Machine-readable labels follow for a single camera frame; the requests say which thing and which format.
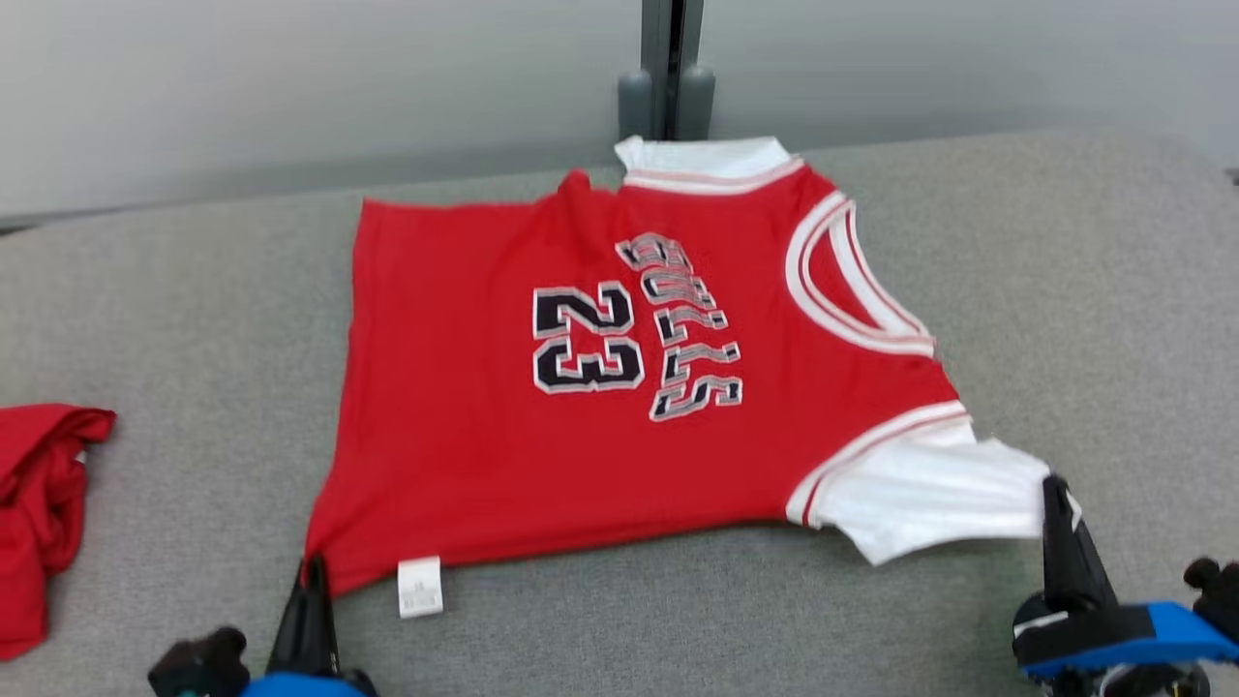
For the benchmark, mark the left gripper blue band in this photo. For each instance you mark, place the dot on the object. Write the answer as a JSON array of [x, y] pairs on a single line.
[[310, 685]]

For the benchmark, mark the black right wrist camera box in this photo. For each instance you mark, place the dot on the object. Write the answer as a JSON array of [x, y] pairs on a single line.
[[1218, 595]]

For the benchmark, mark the grey cylindrical post foot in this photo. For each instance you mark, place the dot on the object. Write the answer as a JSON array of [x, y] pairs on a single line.
[[635, 106], [696, 105]]

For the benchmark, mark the red shorts with white trim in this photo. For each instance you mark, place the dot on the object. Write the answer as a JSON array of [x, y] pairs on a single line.
[[39, 503]]

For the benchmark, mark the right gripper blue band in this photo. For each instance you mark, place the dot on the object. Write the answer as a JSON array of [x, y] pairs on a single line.
[[1123, 639]]

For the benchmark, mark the grey partition post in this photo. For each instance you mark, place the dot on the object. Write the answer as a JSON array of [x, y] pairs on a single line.
[[658, 48]]

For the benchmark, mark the red number 23 basketball jersey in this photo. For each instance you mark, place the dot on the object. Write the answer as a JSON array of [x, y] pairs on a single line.
[[465, 407]]

